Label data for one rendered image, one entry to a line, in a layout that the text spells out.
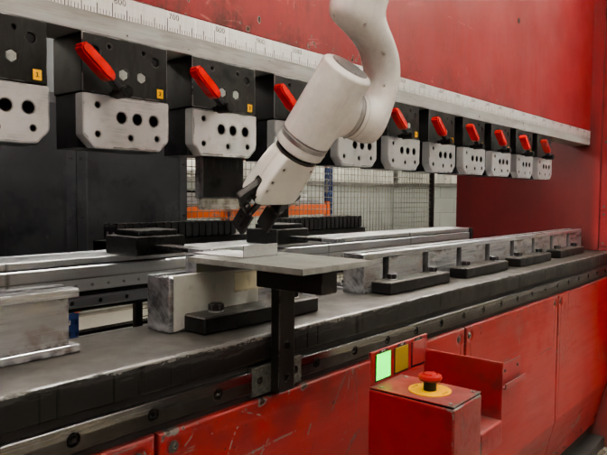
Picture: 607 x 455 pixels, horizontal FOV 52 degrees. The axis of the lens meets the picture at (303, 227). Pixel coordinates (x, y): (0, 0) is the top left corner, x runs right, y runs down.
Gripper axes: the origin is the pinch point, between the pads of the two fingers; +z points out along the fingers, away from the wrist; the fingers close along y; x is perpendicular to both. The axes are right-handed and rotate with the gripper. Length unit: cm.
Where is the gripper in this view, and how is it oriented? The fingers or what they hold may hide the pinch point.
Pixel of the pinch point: (254, 220)
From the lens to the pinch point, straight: 108.7
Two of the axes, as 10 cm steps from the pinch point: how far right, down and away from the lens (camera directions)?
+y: -6.5, 0.3, -7.6
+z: -4.9, 7.4, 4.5
